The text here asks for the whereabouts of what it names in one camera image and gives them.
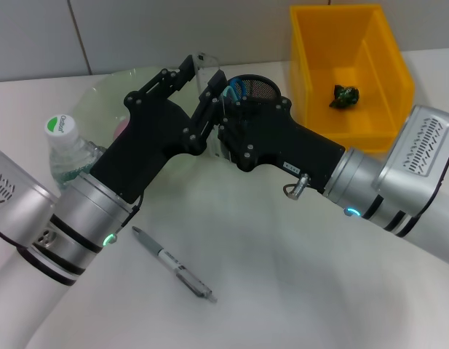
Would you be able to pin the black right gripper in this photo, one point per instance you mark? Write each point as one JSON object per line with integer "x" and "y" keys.
{"x": 282, "y": 138}

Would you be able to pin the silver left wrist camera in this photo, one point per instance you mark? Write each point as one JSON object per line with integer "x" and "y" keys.
{"x": 20, "y": 203}

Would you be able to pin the green plastic wrapper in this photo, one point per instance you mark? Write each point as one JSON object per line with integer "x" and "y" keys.
{"x": 344, "y": 96}

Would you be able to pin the clear green-label water bottle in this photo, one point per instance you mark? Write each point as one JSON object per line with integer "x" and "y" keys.
{"x": 60, "y": 127}

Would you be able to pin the yellow plastic bin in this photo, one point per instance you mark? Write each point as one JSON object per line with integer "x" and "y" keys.
{"x": 351, "y": 127}

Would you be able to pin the clear plastic ruler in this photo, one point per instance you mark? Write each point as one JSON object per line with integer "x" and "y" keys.
{"x": 206, "y": 67}

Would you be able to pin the grey transparent pen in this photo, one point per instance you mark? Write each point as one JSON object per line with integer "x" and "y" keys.
{"x": 184, "y": 272}

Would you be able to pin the green wavy glass fruit bowl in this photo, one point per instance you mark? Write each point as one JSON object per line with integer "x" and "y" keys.
{"x": 104, "y": 98}

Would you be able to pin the black mesh pen holder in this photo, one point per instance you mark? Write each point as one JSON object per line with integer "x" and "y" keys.
{"x": 260, "y": 89}

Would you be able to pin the blue scissors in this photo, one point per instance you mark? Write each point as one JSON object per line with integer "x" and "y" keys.
{"x": 229, "y": 91}

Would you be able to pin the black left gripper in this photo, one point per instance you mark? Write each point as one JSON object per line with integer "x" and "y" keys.
{"x": 144, "y": 145}

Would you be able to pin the pink toy peach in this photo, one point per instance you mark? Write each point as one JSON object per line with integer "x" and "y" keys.
{"x": 121, "y": 129}

